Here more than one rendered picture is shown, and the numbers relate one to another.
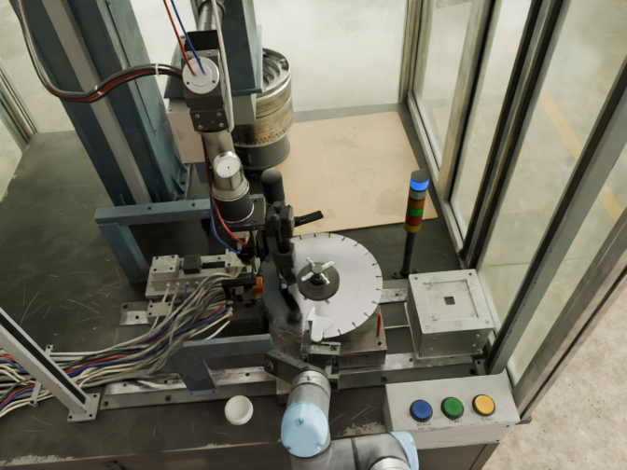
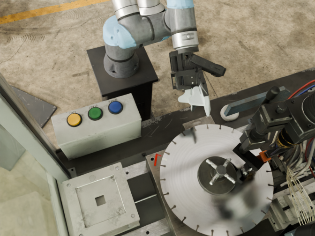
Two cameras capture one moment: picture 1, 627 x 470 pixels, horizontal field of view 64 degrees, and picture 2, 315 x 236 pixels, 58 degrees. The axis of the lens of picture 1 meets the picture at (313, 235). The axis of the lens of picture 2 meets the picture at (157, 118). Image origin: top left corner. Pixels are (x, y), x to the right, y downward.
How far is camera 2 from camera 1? 0.96 m
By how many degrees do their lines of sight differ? 65
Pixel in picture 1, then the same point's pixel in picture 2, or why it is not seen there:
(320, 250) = (228, 210)
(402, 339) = (136, 189)
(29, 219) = not seen: outside the picture
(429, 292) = (118, 204)
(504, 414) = (61, 117)
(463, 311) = (88, 191)
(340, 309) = (189, 153)
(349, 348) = not seen: hidden behind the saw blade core
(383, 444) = (134, 25)
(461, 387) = (89, 128)
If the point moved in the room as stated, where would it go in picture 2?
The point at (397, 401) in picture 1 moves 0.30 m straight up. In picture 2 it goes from (131, 110) to (128, 51)
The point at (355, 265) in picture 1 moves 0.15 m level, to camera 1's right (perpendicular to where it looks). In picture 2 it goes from (191, 201) to (139, 221)
